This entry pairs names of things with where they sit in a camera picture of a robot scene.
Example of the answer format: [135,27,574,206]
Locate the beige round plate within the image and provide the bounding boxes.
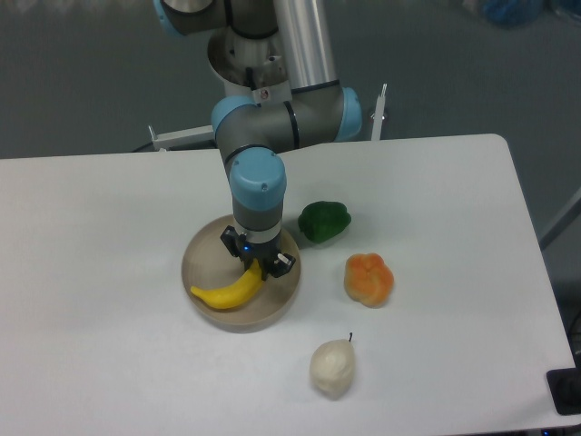
[182,215,301,332]

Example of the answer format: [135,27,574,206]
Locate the orange toy bread roll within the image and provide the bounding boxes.
[343,253,395,308]

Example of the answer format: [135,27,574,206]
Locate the black device at table edge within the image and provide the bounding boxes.
[547,368,580,416]

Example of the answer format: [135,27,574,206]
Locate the white upright metal bracket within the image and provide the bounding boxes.
[370,83,388,141]

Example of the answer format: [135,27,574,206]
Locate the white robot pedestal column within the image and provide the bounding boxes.
[206,22,310,148]

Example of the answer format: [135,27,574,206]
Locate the white toy pear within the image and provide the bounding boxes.
[309,332,356,401]

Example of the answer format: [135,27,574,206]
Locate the white metal base bracket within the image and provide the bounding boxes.
[146,125,217,151]

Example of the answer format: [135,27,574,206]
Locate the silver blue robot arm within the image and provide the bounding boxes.
[154,1,362,278]

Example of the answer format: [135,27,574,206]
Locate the yellow toy banana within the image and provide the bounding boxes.
[190,260,264,310]

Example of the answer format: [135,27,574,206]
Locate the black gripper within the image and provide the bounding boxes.
[220,225,296,280]

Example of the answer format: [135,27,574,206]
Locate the green toy bell pepper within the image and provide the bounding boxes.
[298,201,351,243]

